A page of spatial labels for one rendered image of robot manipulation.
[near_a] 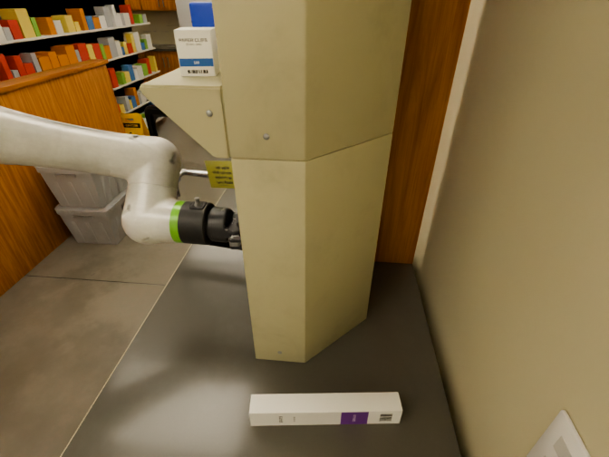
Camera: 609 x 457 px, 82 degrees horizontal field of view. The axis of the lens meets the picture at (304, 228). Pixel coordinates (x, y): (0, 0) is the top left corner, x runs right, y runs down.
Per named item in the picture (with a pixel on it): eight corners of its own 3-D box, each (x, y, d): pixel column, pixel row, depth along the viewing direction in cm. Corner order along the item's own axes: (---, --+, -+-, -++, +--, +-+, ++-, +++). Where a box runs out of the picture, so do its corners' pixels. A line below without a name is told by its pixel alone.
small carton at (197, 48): (220, 70, 55) (216, 26, 52) (216, 76, 51) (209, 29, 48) (188, 70, 55) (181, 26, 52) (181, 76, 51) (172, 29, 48)
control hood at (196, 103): (269, 102, 78) (266, 53, 72) (230, 159, 51) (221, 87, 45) (219, 102, 78) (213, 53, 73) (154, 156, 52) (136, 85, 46)
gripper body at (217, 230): (203, 219, 70) (248, 222, 69) (217, 199, 77) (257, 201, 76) (208, 249, 74) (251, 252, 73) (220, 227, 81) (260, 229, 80)
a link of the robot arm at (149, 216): (136, 243, 82) (106, 241, 71) (142, 190, 83) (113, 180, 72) (194, 247, 81) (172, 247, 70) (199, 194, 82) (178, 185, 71)
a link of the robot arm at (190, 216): (198, 230, 82) (183, 255, 75) (189, 187, 76) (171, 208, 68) (223, 232, 82) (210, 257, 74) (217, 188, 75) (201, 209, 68)
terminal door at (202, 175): (271, 255, 100) (261, 113, 78) (176, 239, 106) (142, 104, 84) (272, 253, 101) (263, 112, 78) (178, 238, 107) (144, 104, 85)
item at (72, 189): (146, 175, 298) (135, 138, 280) (105, 211, 248) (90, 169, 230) (100, 173, 302) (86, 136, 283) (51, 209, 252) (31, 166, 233)
